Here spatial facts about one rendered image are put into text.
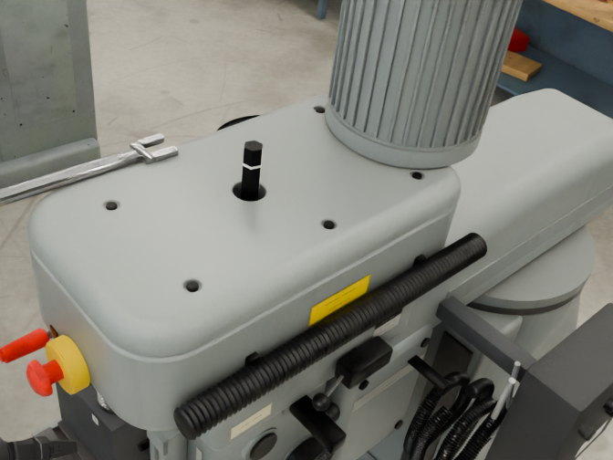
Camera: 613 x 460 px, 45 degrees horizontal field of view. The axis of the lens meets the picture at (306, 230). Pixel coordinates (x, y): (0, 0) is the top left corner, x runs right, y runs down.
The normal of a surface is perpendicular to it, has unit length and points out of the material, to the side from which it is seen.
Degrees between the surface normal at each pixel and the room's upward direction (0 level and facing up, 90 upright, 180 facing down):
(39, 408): 0
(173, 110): 0
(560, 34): 90
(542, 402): 90
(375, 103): 90
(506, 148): 0
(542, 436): 90
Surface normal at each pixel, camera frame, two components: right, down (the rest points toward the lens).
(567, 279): 0.11, -0.76
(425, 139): 0.09, 0.65
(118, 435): 0.71, 0.51
